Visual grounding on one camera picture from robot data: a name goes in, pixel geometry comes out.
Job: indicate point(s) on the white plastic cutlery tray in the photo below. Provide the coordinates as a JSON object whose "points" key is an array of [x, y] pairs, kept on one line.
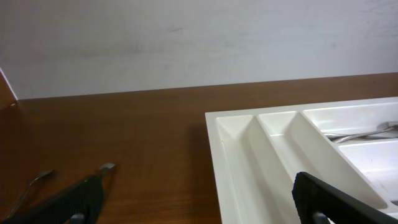
{"points": [[257, 153]]}

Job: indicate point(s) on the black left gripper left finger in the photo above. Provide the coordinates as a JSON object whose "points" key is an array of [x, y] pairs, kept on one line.
{"points": [[85, 197]]}

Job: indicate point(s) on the small teaspoon far left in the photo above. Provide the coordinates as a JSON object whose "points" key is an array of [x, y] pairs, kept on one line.
{"points": [[19, 201]]}

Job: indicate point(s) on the small teaspoon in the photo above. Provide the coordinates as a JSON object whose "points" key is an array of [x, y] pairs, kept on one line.
{"points": [[19, 201], [106, 172]]}

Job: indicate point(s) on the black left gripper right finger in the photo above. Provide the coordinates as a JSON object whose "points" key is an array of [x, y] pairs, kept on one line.
{"points": [[319, 202]]}

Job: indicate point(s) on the metal tablespoon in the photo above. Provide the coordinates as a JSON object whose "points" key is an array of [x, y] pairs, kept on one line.
{"points": [[354, 136]]}

